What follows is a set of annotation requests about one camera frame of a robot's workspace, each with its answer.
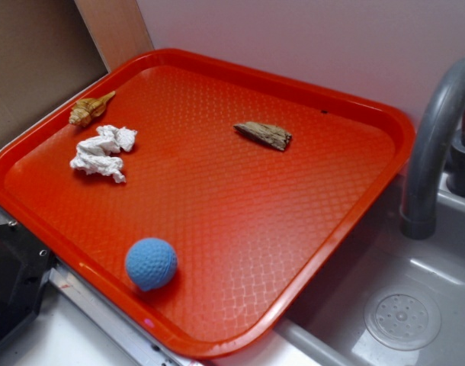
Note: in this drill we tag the brown wood chip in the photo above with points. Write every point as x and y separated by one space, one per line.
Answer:
272 136

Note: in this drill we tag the orange plastic tray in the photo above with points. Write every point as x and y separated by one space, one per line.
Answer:
250 225

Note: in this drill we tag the blue dimpled foam ball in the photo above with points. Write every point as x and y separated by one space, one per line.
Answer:
151 263

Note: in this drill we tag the crumpled white paper tissue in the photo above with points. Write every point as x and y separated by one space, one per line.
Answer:
98 154

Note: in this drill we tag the tan spiral seashell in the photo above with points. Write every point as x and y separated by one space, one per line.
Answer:
85 110

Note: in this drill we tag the grey plastic sink basin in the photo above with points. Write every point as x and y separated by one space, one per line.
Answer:
327 319

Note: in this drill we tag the grey curved faucet spout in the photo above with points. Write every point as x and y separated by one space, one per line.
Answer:
440 142

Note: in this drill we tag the light wooden board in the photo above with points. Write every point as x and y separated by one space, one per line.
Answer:
117 29

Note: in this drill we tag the clear round sink drain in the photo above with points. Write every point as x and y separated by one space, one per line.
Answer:
402 318

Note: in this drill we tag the brown cardboard panel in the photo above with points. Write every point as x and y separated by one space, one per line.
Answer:
47 55

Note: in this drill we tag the black metal bracket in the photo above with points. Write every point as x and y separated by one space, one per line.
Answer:
25 264

